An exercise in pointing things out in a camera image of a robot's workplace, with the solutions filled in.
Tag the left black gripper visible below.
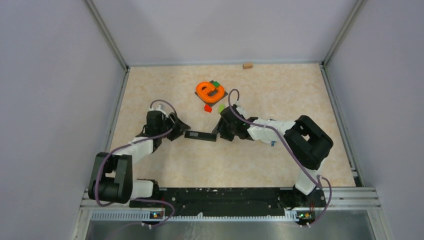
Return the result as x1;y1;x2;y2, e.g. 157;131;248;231
157;111;190;141

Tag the black remote control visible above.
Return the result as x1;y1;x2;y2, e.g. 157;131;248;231
184;130;217;142

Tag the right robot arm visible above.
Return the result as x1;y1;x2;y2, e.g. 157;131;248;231
212;104;334;206

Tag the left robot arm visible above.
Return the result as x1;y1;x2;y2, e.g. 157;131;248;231
88;109;191;207

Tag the light green block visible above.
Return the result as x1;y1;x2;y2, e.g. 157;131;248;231
218;104;226;113

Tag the red block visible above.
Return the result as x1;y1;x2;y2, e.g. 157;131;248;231
204;104;213;113

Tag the small wooden block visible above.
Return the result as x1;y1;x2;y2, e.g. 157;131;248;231
242;62;253;70

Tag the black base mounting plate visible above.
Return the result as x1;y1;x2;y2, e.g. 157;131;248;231
129;187;327;217

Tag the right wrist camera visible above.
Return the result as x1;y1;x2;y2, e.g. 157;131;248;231
235;106;248;119

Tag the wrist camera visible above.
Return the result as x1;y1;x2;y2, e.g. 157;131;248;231
235;106;248;119
149;103;167;115

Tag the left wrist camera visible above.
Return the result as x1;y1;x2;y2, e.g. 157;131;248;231
149;103;167;115

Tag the orange plastic ring toy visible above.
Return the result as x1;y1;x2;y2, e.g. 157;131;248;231
195;81;226;104

